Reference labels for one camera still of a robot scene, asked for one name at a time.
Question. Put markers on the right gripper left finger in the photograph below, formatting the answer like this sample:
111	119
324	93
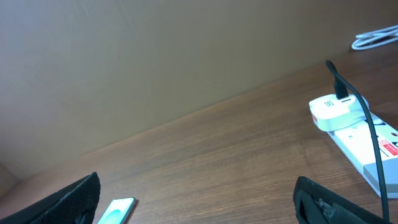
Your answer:
74	204

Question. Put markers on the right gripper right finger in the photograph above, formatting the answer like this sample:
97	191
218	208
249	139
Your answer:
315	204

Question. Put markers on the blue Galaxy smartphone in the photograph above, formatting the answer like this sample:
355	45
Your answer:
118	211

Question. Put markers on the white charger plug adapter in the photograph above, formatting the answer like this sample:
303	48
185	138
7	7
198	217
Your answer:
331	114

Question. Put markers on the white power strip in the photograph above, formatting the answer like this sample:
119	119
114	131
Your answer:
355	142

